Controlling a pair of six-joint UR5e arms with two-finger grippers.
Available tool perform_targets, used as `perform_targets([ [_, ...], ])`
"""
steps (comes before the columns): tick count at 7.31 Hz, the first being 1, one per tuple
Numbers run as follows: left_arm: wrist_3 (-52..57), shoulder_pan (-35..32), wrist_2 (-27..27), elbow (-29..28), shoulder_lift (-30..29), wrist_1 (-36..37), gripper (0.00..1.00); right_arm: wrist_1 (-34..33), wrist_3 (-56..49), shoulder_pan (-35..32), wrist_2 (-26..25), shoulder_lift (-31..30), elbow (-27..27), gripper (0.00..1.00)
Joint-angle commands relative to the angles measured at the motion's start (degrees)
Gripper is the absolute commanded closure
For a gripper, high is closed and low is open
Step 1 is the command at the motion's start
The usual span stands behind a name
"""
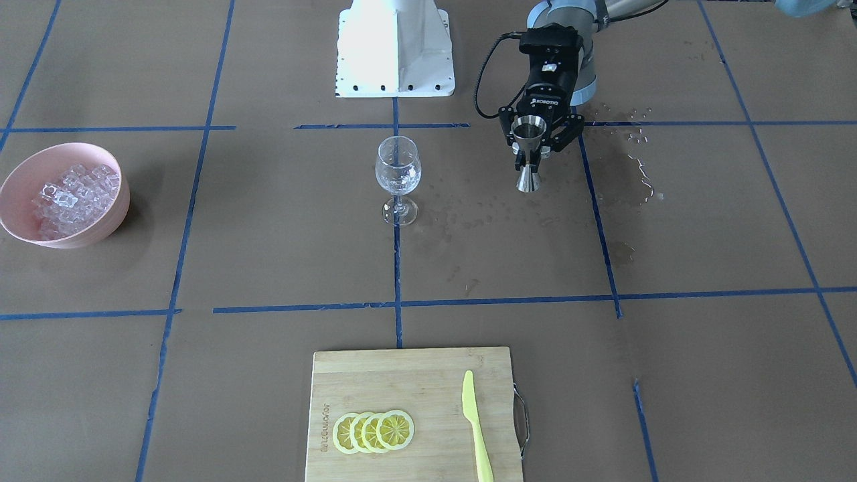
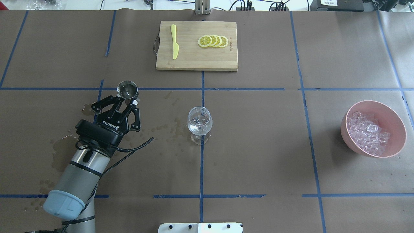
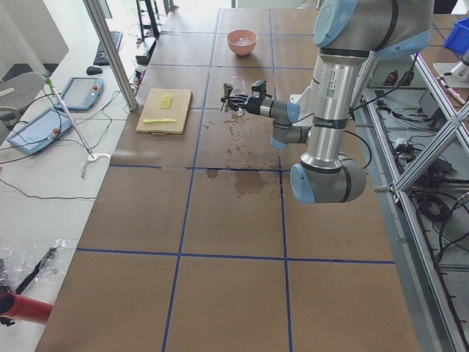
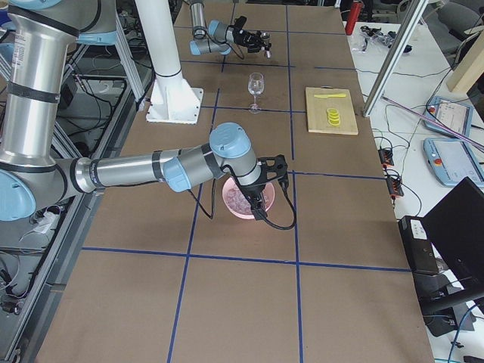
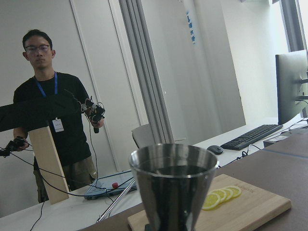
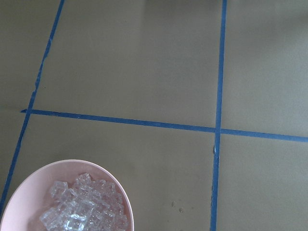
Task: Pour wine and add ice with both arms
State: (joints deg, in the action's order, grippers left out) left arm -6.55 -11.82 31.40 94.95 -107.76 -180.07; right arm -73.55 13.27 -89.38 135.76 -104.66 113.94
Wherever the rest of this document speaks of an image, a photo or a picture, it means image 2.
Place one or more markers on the clear ice cubes pile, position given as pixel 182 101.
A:
pixel 365 131

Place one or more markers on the steel jigger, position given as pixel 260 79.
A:
pixel 127 90

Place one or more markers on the lemon slice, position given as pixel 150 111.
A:
pixel 224 42
pixel 205 41
pixel 214 40
pixel 218 41

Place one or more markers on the aluminium frame post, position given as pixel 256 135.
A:
pixel 202 7

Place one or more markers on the bamboo cutting board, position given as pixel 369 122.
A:
pixel 192 57

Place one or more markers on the yellow plastic knife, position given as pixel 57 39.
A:
pixel 175 45

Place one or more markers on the clear wine glass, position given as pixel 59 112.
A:
pixel 199 123

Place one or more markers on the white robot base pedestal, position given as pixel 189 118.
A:
pixel 212 227

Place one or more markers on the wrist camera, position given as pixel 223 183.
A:
pixel 98 138

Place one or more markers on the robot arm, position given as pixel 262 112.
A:
pixel 72 199

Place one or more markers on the black box device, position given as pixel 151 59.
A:
pixel 337 5

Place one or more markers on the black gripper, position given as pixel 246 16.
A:
pixel 114 123

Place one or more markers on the pink bowl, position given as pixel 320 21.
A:
pixel 388 120

